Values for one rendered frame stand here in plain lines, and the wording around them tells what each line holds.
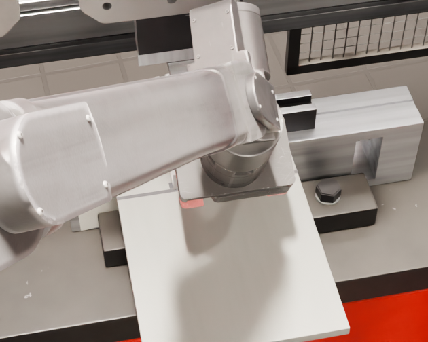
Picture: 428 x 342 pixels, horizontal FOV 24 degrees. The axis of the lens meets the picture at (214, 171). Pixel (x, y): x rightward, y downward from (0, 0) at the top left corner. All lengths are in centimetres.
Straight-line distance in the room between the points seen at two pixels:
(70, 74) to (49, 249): 150
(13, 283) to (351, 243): 36
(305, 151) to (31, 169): 75
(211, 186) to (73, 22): 43
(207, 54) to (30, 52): 52
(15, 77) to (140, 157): 208
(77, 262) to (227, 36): 39
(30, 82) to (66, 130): 219
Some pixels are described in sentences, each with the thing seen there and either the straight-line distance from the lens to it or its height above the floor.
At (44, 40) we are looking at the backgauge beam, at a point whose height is 93.
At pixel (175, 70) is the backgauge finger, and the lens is 107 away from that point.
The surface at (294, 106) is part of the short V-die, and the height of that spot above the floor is 100.
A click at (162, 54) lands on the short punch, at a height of 109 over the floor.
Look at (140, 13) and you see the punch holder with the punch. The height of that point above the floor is 118.
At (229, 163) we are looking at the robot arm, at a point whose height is 115.
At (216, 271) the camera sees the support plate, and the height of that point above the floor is 100.
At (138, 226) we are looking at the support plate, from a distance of 94.
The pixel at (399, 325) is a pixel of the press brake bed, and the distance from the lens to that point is 117.
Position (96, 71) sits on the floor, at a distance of 256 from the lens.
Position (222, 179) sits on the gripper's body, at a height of 110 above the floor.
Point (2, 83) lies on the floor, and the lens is 256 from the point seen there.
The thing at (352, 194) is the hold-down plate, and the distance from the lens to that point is 109.
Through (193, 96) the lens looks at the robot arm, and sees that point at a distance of 61.
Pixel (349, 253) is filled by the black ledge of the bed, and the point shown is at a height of 88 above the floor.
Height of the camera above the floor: 174
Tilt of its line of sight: 49 degrees down
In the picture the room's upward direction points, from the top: straight up
